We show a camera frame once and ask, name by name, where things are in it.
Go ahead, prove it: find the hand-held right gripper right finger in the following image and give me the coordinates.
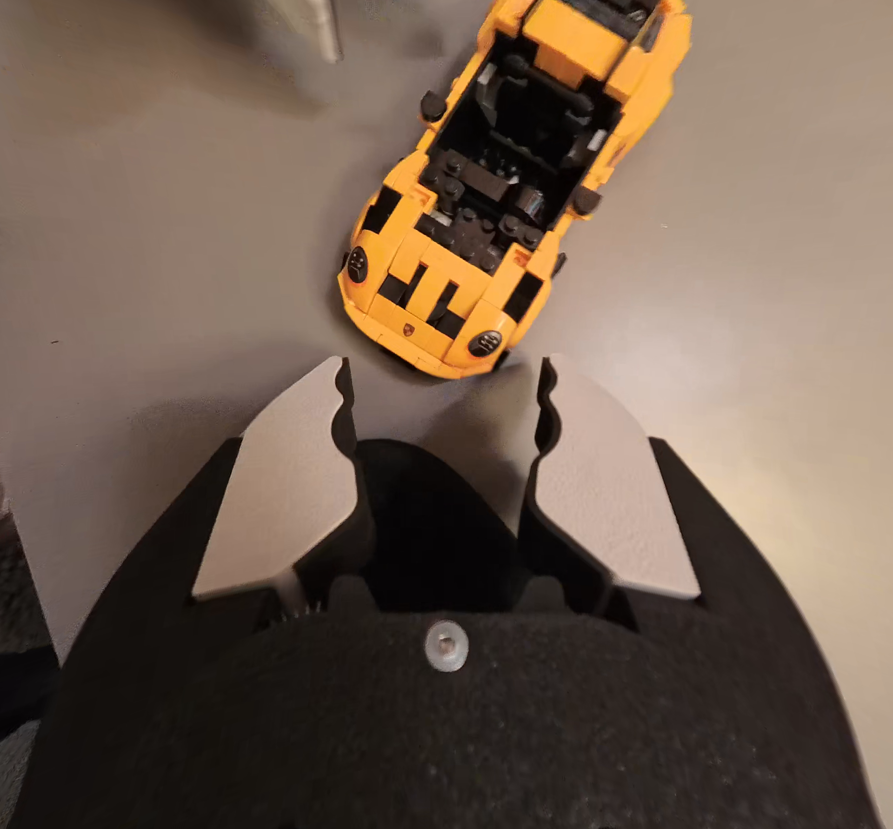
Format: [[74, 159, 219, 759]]
[[518, 353, 702, 615]]

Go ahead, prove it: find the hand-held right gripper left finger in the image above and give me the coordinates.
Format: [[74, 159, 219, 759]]
[[192, 354, 379, 618]]

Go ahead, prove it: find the person's black fleece jacket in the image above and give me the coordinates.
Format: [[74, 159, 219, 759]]
[[0, 508, 64, 739]]

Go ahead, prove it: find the orange lego car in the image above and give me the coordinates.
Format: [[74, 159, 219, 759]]
[[337, 0, 693, 383]]

